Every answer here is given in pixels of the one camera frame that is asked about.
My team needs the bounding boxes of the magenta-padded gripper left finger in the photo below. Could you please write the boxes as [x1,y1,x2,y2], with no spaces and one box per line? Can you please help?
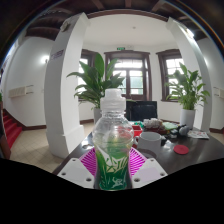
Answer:
[57,147,99,190]

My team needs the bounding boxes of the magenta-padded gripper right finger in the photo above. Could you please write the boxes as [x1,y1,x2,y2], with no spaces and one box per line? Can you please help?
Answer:
[129,147,169,189]

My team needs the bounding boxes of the clear green-labelled drink bottle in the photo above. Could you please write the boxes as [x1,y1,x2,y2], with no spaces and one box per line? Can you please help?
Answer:
[91,88,135,192]

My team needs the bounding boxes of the white mug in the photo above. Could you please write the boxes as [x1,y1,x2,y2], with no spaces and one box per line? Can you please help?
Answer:
[133,131,167,156]

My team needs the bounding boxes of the flat round red coaster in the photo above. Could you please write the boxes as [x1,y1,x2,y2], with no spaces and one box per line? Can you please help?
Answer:
[173,144,190,156]

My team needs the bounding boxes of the red plastic box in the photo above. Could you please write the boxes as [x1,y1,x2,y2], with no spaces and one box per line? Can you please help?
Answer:
[131,123,144,138]

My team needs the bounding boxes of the brown box of snacks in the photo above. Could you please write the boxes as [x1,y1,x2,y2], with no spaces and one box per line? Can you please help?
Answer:
[142,117,168,135]

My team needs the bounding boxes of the green packet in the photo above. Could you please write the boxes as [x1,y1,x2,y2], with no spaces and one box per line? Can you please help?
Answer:
[162,121,180,131]

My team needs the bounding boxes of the grey round object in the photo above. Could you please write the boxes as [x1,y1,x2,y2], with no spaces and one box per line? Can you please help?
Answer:
[177,124,191,136]

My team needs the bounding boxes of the white printed leaflet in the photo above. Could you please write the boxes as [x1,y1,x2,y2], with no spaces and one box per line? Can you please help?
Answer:
[186,129,211,140]

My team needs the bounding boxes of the red carpeted staircase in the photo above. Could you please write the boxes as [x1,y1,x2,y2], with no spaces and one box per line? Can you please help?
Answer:
[2,114,24,150]

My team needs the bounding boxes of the broad-leaved potted plant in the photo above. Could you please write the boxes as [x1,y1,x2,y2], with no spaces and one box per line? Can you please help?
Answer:
[66,52,126,125]
[165,62,211,130]

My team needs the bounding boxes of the brown wooden double door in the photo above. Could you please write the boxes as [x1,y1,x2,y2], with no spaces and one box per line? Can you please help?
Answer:
[103,50,153,102]

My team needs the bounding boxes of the brown-framed window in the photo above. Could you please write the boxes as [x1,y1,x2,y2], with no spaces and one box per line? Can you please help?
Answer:
[155,48,185,102]
[78,48,98,101]

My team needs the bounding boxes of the white wall heater unit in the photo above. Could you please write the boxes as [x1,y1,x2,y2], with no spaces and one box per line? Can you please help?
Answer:
[7,84,35,99]
[212,86,224,100]

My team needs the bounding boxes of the white wall lamp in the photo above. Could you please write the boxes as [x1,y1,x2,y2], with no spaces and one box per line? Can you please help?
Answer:
[185,27,196,39]
[41,54,51,65]

